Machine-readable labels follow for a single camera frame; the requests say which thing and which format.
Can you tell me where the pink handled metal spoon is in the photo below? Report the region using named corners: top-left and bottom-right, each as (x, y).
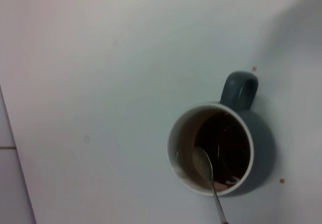
top-left (193, 145), bottom-right (230, 224)

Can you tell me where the grey ceramic cup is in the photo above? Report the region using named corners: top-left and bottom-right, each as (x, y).
top-left (166, 70), bottom-right (275, 198)

